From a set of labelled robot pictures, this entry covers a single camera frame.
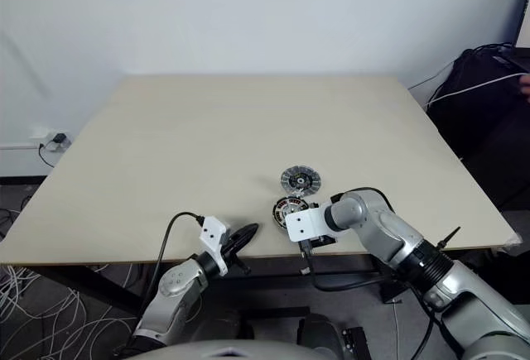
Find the grey finned motor housing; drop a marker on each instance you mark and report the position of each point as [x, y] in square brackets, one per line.
[300, 179]

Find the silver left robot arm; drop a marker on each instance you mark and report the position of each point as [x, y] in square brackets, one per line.
[174, 294]

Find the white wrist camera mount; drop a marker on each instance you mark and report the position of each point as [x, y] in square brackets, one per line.
[304, 223]
[213, 233]

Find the person's bare hand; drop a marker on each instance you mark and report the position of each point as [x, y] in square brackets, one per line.
[526, 87]

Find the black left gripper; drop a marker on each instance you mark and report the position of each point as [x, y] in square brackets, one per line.
[229, 250]

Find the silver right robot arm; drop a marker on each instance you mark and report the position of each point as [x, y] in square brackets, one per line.
[414, 252]

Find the wall power socket plug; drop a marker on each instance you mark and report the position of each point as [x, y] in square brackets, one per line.
[41, 133]

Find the clear tape piece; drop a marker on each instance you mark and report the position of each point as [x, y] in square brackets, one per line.
[513, 242]

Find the black bag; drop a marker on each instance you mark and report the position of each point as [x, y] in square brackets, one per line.
[484, 136]

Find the black power adapter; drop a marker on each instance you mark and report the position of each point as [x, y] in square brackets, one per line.
[61, 137]

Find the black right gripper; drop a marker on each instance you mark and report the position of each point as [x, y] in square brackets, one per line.
[321, 241]

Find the black metal table frame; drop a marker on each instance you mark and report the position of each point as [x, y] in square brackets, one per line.
[265, 271]

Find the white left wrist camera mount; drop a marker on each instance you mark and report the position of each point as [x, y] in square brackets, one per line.
[213, 233]

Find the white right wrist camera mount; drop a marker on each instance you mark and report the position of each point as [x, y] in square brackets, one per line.
[304, 223]

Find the copper wound motor stator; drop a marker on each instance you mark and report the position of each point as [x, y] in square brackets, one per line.
[290, 204]

